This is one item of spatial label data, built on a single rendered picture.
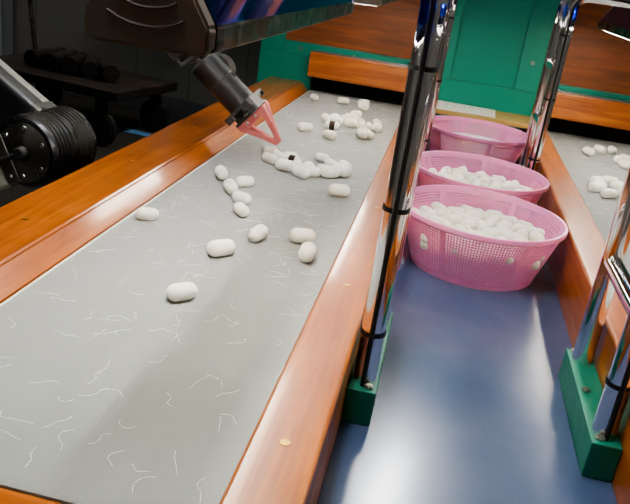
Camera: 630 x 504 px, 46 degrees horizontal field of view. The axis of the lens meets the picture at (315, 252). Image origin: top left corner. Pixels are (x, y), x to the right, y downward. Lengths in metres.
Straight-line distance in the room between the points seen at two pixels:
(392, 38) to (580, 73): 0.53
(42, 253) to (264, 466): 0.44
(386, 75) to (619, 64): 0.63
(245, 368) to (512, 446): 0.29
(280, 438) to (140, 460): 0.11
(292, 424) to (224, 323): 0.22
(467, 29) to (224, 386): 1.67
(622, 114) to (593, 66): 0.16
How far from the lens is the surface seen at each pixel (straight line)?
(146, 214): 1.04
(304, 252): 0.95
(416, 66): 0.66
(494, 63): 2.21
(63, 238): 0.94
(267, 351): 0.74
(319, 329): 0.74
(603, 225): 1.41
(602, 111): 2.19
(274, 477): 0.55
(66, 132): 1.37
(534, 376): 0.95
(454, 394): 0.86
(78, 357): 0.72
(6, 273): 0.84
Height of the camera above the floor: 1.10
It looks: 21 degrees down
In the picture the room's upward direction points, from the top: 8 degrees clockwise
